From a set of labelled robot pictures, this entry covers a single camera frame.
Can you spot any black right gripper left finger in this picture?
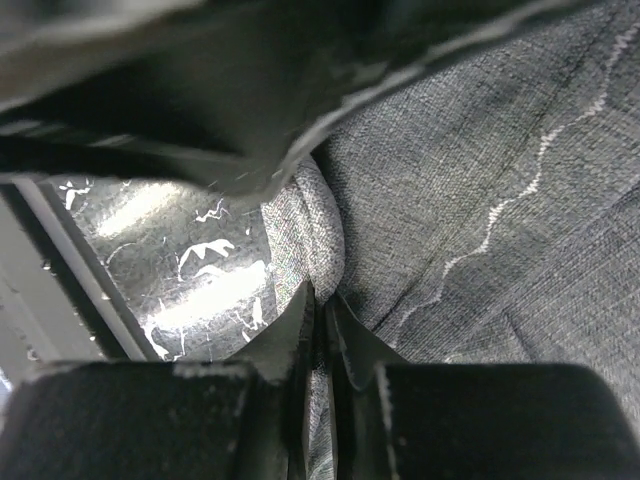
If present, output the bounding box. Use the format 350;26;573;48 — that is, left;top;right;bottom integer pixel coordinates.
234;281;315;479

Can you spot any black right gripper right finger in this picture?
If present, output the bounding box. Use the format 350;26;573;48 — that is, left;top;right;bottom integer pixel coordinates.
324;294;405;479

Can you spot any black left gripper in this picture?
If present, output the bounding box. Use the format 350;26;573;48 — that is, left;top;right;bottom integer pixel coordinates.
1;1;586;200

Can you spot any grey cloth napkin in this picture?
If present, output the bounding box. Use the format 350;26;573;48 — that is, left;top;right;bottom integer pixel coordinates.
259;0;640;480

